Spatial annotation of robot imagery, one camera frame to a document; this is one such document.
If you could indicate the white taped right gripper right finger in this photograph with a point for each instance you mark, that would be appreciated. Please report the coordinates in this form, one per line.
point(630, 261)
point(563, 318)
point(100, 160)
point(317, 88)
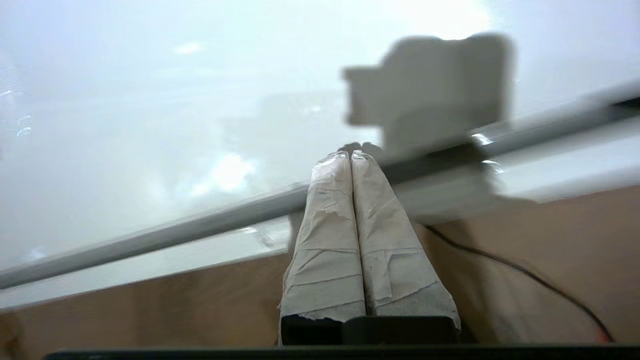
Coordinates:
point(395, 260)

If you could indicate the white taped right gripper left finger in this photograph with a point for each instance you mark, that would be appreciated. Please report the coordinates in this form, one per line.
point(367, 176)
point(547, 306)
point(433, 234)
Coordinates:
point(325, 250)

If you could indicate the glossy beige wide drawer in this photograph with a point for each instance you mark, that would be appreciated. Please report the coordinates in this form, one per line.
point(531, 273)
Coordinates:
point(150, 265)

